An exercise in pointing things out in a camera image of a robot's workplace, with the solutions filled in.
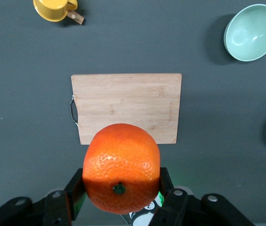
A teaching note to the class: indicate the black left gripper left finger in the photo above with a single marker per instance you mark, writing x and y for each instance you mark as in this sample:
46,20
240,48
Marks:
57,209

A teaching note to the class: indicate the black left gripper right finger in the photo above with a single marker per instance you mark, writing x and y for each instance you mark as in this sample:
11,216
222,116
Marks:
182,209

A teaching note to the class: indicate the orange fruit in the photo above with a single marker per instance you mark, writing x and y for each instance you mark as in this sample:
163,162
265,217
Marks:
121,160

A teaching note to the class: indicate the dark grey table mat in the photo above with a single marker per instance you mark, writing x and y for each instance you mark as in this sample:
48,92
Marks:
17,94

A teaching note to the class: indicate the wooden cutting board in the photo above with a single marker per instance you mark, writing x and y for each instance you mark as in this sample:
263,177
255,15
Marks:
126,101

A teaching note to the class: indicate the light green bowl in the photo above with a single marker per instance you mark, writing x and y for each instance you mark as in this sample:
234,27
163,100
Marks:
251,33

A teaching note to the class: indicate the yellow cup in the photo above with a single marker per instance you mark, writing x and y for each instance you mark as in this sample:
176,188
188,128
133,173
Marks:
50,9

